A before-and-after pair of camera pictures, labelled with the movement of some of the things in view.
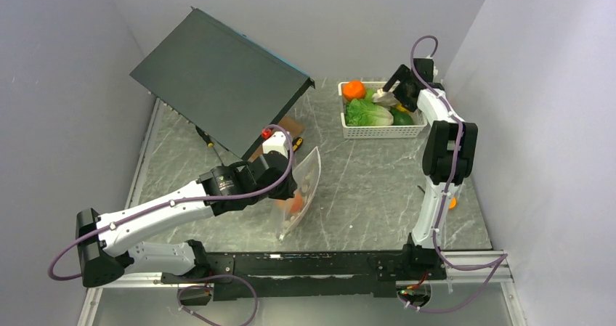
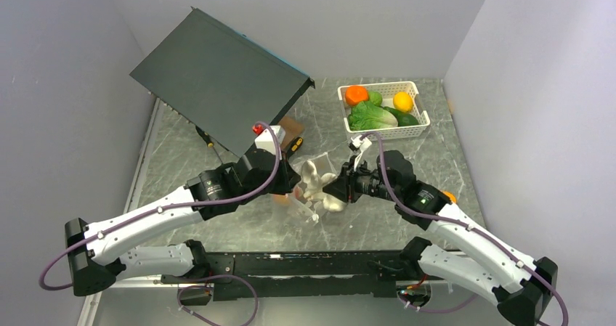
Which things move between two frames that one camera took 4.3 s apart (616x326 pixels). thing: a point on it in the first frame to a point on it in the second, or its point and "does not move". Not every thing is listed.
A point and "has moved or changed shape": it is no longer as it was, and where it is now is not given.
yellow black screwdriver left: [208, 139] does not move
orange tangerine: [354, 89] has moved or changed shape
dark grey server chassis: [232, 85] does not move
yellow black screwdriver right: [296, 143] does not move
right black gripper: [403, 75] to [344, 186]
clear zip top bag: [306, 174] has moved or changed shape
